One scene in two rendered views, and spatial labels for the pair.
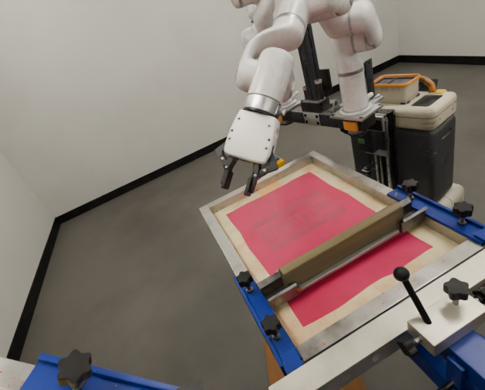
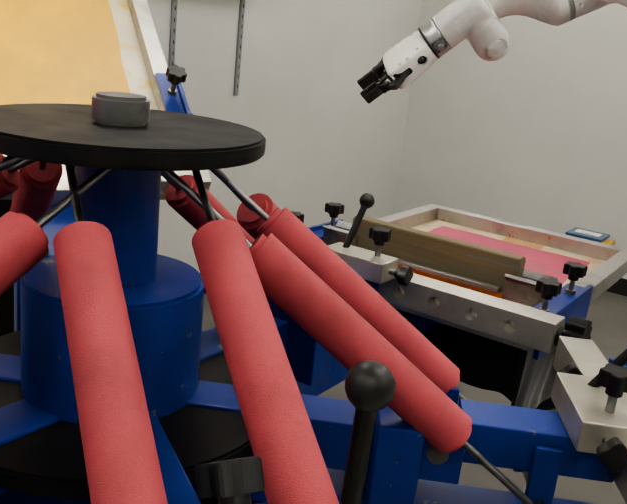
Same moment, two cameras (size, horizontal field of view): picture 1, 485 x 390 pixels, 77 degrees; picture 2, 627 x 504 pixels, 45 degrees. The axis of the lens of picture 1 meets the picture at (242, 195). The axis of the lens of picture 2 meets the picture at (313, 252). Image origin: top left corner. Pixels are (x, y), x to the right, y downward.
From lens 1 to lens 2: 129 cm
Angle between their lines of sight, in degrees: 43
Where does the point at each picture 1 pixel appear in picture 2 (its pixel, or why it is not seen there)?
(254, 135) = (403, 51)
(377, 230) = (475, 264)
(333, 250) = (412, 238)
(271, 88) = (442, 19)
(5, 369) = (161, 66)
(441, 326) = (345, 249)
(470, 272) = (440, 285)
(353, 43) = not seen: outside the picture
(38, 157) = (442, 123)
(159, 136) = not seen: outside the picture
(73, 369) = (175, 70)
